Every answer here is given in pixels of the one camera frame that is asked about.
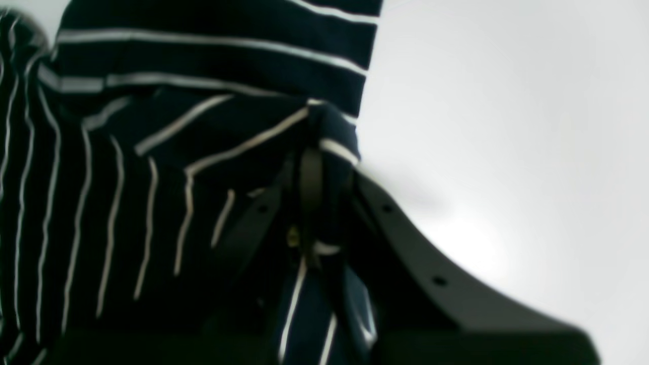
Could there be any black white striped t-shirt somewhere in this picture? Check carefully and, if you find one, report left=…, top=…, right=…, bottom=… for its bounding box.
left=2, top=1, right=383, bottom=364

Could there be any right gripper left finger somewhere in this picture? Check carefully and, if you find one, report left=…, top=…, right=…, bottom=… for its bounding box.
left=51, top=148, right=323, bottom=364

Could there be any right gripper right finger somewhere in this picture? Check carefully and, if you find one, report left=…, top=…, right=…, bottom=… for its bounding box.
left=324, top=163, right=600, bottom=364

